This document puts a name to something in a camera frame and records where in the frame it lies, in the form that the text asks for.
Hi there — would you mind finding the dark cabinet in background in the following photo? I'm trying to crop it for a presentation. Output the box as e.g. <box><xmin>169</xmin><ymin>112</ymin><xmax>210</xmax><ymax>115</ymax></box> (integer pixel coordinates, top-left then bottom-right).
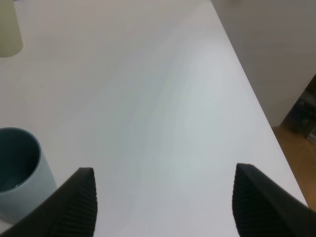
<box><xmin>281</xmin><ymin>76</ymin><xmax>316</xmax><ymax>142</ymax></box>

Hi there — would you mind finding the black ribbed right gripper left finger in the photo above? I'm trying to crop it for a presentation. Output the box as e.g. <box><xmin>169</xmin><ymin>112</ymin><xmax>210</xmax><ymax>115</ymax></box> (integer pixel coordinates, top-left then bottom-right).
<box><xmin>1</xmin><ymin>167</ymin><xmax>98</xmax><ymax>237</ymax></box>

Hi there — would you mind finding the pale yellow-green plastic cup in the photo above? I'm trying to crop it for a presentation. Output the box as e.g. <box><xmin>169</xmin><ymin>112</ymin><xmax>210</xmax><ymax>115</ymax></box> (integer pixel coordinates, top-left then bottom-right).
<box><xmin>0</xmin><ymin>0</ymin><xmax>23</xmax><ymax>57</ymax></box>

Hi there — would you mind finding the blue-grey plastic cup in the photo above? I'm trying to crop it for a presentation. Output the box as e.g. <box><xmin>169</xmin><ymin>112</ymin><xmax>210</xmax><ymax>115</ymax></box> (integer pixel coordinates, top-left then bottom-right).
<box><xmin>0</xmin><ymin>127</ymin><xmax>57</xmax><ymax>224</ymax></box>

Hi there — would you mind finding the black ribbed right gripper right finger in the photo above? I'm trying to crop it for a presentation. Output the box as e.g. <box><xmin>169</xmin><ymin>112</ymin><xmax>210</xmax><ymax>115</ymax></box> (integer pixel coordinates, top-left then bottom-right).
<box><xmin>232</xmin><ymin>163</ymin><xmax>316</xmax><ymax>237</ymax></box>

